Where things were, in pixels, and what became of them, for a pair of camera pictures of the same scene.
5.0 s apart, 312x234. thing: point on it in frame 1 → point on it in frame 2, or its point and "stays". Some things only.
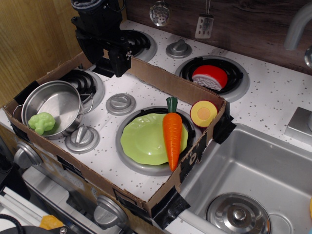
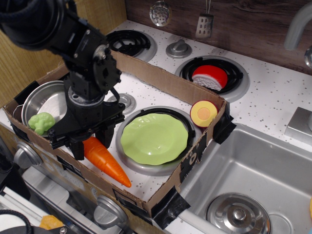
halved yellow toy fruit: (202, 112) stays
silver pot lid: (237, 213) stays
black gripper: (94, 36) → (87, 112)
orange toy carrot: (172, 127) → (100, 157)
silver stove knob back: (179, 49) stays
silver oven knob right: (108, 212) stays
